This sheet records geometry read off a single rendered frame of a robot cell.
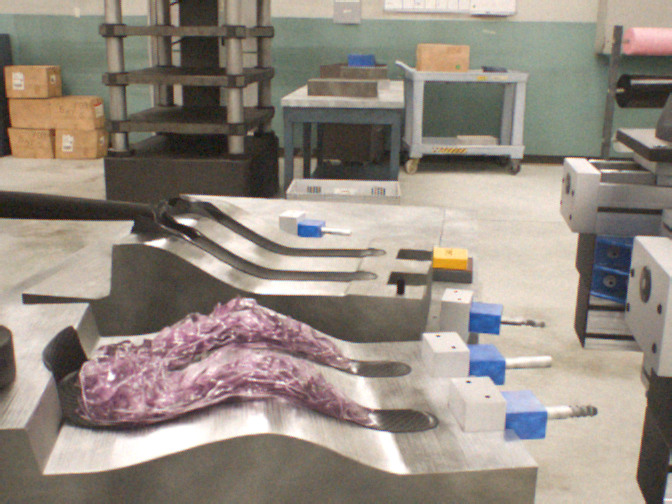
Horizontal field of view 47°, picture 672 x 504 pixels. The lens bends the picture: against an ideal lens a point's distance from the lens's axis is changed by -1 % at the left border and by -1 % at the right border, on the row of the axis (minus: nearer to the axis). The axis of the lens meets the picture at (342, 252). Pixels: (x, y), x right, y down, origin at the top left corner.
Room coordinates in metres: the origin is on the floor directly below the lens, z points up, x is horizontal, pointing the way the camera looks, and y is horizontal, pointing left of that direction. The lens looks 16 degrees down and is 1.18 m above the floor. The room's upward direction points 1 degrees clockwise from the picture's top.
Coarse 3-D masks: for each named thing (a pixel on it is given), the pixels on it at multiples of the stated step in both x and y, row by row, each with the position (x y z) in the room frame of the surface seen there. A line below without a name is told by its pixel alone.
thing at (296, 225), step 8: (280, 216) 1.38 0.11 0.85; (288, 216) 1.37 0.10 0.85; (296, 216) 1.37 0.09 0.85; (304, 216) 1.41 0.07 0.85; (280, 224) 1.38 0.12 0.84; (288, 224) 1.37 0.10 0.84; (296, 224) 1.37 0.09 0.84; (304, 224) 1.37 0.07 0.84; (312, 224) 1.37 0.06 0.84; (320, 224) 1.37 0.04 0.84; (288, 232) 1.37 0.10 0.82; (296, 232) 1.37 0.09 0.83; (304, 232) 1.37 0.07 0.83; (312, 232) 1.36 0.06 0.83; (320, 232) 1.37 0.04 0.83; (328, 232) 1.37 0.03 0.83; (336, 232) 1.36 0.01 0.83; (344, 232) 1.36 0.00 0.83
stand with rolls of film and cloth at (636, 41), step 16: (640, 32) 5.97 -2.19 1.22; (656, 32) 5.99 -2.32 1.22; (624, 48) 6.09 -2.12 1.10; (640, 48) 5.96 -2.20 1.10; (656, 48) 5.98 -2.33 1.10; (608, 80) 6.04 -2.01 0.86; (624, 80) 6.04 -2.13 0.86; (640, 80) 5.95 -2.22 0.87; (656, 80) 5.97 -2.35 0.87; (608, 96) 6.01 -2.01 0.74; (624, 96) 6.01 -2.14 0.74; (640, 96) 5.92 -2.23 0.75; (656, 96) 5.94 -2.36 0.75; (608, 112) 6.00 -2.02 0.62; (608, 128) 6.00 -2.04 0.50; (608, 144) 6.00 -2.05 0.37
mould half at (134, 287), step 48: (144, 240) 0.90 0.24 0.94; (240, 240) 1.01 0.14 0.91; (288, 240) 1.09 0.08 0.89; (336, 240) 1.10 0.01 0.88; (384, 240) 1.08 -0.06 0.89; (432, 240) 1.08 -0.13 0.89; (48, 288) 0.93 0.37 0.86; (96, 288) 0.93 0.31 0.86; (144, 288) 0.89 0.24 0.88; (192, 288) 0.88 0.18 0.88; (240, 288) 0.87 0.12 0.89; (288, 288) 0.88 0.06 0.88; (336, 288) 0.87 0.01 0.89; (384, 288) 0.86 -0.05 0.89; (336, 336) 0.85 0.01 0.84; (384, 336) 0.84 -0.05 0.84
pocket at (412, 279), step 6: (390, 276) 0.93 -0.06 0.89; (396, 276) 0.93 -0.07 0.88; (402, 276) 0.93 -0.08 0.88; (408, 276) 0.93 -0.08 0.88; (414, 276) 0.93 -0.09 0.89; (420, 276) 0.93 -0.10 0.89; (426, 276) 0.92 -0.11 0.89; (390, 282) 0.93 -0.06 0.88; (396, 282) 0.93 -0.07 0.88; (408, 282) 0.93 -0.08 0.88; (414, 282) 0.93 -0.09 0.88; (420, 282) 0.93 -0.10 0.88; (426, 282) 0.92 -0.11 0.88
